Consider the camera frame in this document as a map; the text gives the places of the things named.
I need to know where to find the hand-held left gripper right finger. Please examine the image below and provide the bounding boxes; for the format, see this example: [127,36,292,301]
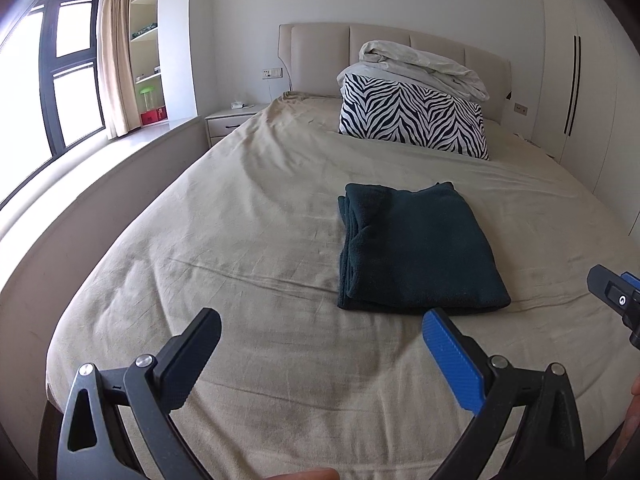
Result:
[421,308,586,480]

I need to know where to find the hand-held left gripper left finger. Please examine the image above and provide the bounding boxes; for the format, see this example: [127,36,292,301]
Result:
[56,307,222,480]

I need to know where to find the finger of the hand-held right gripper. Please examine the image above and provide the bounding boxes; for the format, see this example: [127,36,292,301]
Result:
[587,265,640,351]

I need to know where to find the dark green fleece sweater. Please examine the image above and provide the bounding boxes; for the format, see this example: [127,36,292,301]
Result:
[336,181,512,315]

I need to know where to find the person's right hand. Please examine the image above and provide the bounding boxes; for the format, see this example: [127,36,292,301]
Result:
[612,380,640,466]

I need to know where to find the person's left hand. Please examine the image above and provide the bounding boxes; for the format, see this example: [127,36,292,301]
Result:
[265,467,341,480]

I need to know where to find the bed with beige sheet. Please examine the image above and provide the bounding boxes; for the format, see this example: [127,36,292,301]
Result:
[45,91,640,480]

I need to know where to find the white window sill ledge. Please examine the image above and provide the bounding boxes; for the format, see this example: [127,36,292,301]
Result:
[0,115,208,311]

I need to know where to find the cream wardrobe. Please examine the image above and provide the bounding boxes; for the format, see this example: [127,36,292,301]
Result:
[530,0,631,221]

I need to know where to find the white nightstand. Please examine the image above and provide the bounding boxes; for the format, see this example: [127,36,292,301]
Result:
[205,104,271,148]

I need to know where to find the zebra print pillow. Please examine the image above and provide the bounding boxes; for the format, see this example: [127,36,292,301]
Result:
[338,72,491,162]

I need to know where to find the black framed window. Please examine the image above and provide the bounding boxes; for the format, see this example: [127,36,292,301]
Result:
[0,0,108,206]

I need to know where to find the folded cream duvet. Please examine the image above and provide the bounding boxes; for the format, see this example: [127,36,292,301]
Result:
[336,40,490,102]

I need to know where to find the beige curtain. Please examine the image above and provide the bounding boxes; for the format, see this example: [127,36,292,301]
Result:
[97,0,143,138]

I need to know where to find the beige padded headboard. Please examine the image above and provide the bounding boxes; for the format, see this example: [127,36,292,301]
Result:
[278,22,512,123]

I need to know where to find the long black wardrobe handle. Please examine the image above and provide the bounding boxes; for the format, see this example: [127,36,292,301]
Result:
[564,35,582,136]

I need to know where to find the white wall shelf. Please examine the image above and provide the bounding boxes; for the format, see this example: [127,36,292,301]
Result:
[129,0,163,126]

